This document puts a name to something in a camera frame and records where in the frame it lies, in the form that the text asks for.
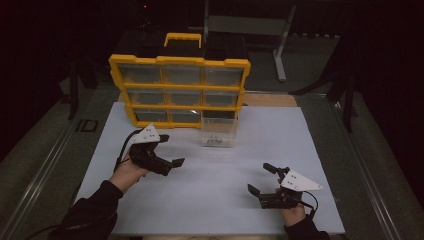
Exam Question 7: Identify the black rectangular floor frame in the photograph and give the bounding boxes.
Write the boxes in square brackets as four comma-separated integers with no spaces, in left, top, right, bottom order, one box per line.
[75,118,100,133]

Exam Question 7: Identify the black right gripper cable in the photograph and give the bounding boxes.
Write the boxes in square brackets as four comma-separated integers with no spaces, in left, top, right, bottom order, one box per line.
[300,190,320,218]

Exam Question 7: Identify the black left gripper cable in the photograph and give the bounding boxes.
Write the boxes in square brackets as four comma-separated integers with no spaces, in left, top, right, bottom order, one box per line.
[113,128,144,173]

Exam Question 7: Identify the single clear plastic drawer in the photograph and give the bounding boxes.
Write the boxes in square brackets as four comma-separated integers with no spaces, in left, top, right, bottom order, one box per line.
[199,116,238,148]

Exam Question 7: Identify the metal floor rail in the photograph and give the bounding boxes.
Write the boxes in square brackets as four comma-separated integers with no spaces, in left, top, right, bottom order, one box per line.
[0,109,86,240]
[331,98,403,240]

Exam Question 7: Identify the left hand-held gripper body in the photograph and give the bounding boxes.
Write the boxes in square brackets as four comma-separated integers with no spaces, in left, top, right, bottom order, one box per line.
[129,123,174,177]

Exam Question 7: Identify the person's left hand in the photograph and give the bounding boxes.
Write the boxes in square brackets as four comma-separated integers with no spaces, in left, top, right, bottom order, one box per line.
[109,151,150,194]

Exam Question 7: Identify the grey metal stand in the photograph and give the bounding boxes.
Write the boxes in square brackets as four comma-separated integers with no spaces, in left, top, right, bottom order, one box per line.
[203,0,297,83]

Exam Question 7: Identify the person's right hand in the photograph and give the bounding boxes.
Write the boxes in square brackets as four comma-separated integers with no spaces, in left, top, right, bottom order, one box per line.
[279,203,308,228]

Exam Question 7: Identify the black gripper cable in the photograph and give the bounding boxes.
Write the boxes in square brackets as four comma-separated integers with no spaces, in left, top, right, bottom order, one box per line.
[300,190,320,218]
[113,128,144,173]

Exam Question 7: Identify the black tripod stand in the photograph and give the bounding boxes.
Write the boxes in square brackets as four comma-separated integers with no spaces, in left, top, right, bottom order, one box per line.
[289,49,360,133]

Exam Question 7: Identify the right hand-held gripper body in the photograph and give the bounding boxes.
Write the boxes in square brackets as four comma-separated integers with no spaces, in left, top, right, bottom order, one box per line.
[258,166,324,210]

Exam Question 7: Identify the yellow organizer cabinet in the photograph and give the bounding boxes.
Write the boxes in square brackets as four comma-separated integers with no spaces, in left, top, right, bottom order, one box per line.
[108,32,252,130]

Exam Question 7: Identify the group of closed cabinet drawers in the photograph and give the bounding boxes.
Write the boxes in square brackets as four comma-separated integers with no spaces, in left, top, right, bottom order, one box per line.
[118,63,244,124]

